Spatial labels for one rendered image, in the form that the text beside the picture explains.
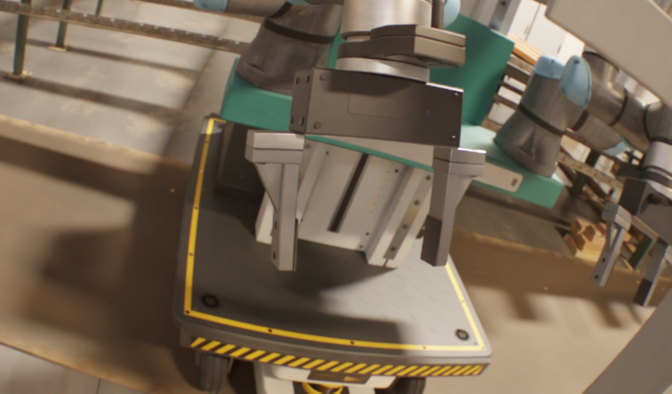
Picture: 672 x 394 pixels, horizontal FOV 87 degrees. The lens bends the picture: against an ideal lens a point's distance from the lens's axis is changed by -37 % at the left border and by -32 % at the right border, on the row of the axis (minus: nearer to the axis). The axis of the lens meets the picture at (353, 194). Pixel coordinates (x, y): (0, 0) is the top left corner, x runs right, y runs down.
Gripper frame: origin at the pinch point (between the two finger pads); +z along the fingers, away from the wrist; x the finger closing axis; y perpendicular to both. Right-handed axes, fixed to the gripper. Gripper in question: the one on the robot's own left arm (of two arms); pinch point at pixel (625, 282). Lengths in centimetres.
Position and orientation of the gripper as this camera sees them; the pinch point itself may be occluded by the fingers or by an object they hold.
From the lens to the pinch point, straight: 68.2
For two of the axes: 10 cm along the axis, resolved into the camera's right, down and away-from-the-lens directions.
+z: -4.1, 9.1, 0.4
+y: 2.4, 1.5, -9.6
